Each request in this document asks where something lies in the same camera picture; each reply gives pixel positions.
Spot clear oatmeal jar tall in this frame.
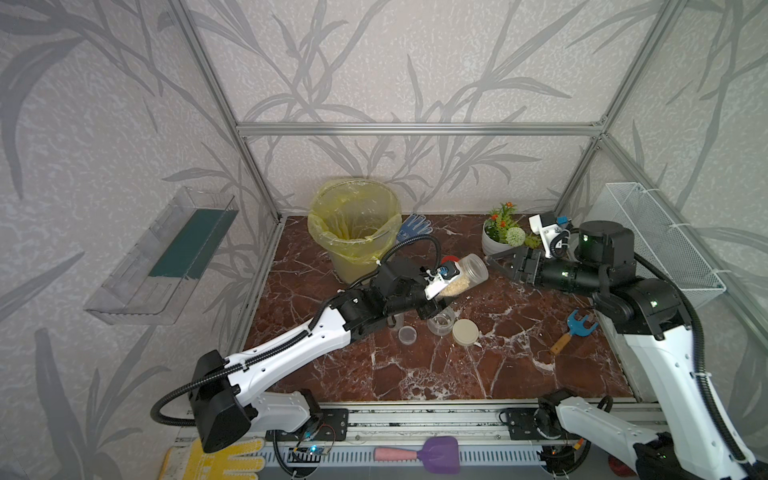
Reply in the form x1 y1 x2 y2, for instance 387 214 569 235
439 254 489 298

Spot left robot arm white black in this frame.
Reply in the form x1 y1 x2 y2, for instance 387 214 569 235
150 234 460 453

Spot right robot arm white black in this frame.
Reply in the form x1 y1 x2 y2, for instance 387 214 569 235
485 221 767 479

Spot white pot artificial flowers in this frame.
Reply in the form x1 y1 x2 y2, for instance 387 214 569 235
481 202 542 256

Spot blue dotted work glove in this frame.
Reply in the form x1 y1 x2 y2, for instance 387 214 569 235
396 214 433 244

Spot mesh trash bin yellow bag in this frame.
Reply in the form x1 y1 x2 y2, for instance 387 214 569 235
307 178 402 284

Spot green circuit board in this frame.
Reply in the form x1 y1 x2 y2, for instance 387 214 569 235
290 444 333 462

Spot yellow dotted work glove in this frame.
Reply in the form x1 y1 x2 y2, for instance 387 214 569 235
159 438 266 480

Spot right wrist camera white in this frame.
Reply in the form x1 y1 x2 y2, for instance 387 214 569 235
528 212 571 259

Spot white wire wall basket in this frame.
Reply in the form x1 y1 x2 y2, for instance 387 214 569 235
586 182 726 308

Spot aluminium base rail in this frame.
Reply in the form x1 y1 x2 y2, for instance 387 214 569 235
179 400 679 448

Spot purple scoop pink handle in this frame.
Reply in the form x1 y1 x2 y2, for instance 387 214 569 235
374 436 460 475

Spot clear plastic wall shelf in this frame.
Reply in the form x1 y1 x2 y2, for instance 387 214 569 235
84 187 239 326

